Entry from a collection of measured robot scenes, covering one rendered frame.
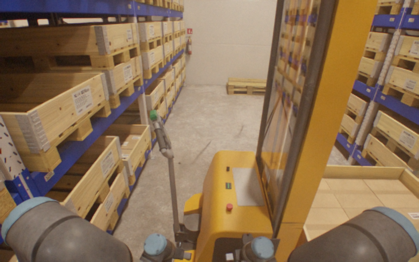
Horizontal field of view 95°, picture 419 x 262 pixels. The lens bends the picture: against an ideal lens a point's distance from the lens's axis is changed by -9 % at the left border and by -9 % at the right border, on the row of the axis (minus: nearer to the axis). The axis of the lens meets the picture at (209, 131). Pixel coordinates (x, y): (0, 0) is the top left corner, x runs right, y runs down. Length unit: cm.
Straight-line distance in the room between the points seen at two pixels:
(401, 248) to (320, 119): 57
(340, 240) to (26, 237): 58
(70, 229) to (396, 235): 61
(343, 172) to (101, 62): 229
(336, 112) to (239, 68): 603
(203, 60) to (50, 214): 650
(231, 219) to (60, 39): 183
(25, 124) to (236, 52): 611
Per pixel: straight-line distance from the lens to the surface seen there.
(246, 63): 688
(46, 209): 54
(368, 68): 363
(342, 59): 91
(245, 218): 131
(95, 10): 196
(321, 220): 175
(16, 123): 130
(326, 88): 91
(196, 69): 688
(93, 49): 195
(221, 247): 138
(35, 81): 220
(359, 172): 233
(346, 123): 392
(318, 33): 87
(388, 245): 52
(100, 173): 179
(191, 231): 182
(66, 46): 207
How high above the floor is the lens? 190
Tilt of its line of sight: 28 degrees down
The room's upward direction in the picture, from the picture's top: 1 degrees clockwise
